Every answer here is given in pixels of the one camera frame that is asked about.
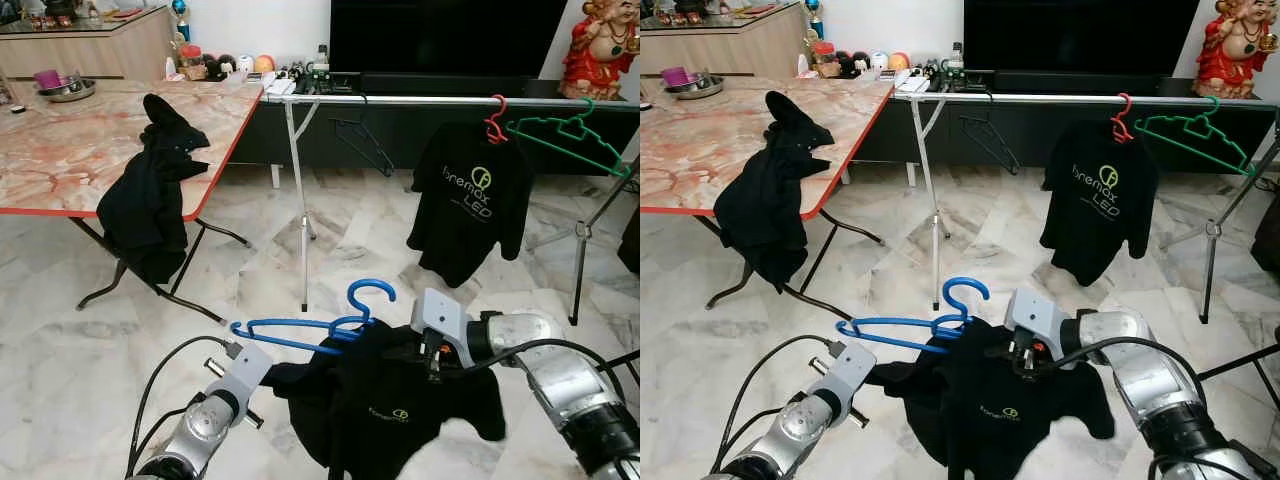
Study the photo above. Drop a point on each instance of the black T-shirt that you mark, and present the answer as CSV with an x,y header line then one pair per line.
x,y
145,210
1100,230
765,210
470,230
980,420
380,420

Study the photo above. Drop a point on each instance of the blue plastic hanger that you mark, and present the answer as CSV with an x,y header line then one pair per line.
x,y
371,283
965,281

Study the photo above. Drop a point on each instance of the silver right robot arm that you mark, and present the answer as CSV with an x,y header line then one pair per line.
x,y
1150,385
560,380

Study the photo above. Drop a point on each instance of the red plastic hanger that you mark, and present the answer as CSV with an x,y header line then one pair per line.
x,y
1120,127
492,128

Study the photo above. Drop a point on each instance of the green plastic hanger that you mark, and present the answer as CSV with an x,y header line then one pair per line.
x,y
1142,127
516,129

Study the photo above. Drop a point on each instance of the black TV console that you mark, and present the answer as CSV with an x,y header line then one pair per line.
x,y
410,125
1030,125

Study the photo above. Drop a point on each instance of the black hanging garment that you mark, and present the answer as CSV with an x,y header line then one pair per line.
x,y
630,240
1266,235

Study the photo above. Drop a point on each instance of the silver clothes rack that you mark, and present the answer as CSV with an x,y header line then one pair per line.
x,y
400,100
1030,98

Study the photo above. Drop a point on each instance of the white paper stack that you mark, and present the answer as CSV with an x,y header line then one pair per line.
x,y
280,85
915,83

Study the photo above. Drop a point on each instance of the dark green bottle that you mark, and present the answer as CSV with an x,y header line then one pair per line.
x,y
955,66
321,68

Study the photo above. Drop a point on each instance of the black television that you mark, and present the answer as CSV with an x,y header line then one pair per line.
x,y
450,35
1080,35

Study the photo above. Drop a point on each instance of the orange round toy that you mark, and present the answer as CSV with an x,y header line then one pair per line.
x,y
265,63
898,60

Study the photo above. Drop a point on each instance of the white round toy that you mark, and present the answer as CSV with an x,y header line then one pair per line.
x,y
244,64
877,61

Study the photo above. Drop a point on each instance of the black plush toy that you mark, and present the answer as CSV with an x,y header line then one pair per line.
x,y
852,65
218,67

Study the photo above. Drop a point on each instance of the marble pattern folding table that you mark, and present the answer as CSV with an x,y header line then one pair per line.
x,y
700,150
60,150

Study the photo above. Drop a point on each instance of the red laughing Buddha statue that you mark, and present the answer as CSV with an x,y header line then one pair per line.
x,y
600,60
1235,60

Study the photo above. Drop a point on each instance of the jar with red lid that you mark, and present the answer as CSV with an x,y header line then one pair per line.
x,y
824,60
190,62

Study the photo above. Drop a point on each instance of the pink plastic cup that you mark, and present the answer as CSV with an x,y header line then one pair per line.
x,y
677,77
48,80

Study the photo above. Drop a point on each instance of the steel bowl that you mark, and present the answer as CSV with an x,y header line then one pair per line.
x,y
705,90
75,93

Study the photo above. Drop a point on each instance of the gold trophy with blue ball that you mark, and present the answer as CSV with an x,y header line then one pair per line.
x,y
814,28
181,30

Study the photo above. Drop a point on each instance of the wooden cabinet with glass top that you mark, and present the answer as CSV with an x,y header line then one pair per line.
x,y
100,60
740,55

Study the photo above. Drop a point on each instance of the flat red packet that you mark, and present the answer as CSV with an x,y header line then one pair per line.
x,y
762,11
127,14

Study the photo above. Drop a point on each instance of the small dark figurine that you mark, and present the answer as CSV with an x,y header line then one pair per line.
x,y
693,9
60,10

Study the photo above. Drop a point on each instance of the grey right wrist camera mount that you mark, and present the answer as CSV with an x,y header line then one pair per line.
x,y
445,318
1035,315

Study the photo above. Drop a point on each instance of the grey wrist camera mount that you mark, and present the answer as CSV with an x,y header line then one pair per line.
x,y
445,318
1035,315
245,365
848,368

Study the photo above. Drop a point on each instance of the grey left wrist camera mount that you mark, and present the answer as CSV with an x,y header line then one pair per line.
x,y
848,368
245,365

